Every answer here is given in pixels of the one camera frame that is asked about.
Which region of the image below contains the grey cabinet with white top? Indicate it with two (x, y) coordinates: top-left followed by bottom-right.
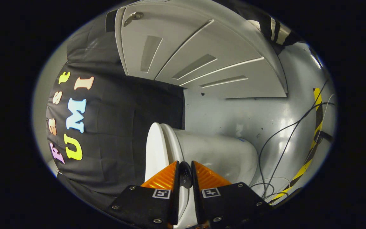
(115, 0), (289, 99)

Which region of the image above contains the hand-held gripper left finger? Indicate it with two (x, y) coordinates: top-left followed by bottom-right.
(106, 160), (181, 229)

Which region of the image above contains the yellow black hazard tape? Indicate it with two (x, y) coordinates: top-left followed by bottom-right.
(269, 87), (324, 201)

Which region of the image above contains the white cable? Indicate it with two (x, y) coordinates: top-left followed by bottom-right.
(250, 94), (336, 199)

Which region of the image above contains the black cable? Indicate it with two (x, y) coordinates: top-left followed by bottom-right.
(263, 102), (336, 200)
(258, 79), (329, 199)

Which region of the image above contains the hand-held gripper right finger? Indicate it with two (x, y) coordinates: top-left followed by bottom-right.
(191, 160), (273, 229)

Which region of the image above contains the black white striped cloth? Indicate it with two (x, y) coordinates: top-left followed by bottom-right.
(247, 14), (302, 55)

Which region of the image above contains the black backdrop cloth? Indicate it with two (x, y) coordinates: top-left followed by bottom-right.
(46, 10), (186, 204)

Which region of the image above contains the white ceramic toilet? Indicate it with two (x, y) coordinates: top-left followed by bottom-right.
(160, 123), (259, 191)

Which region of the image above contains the white toilet lid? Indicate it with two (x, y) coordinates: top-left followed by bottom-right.
(144, 122), (199, 228)

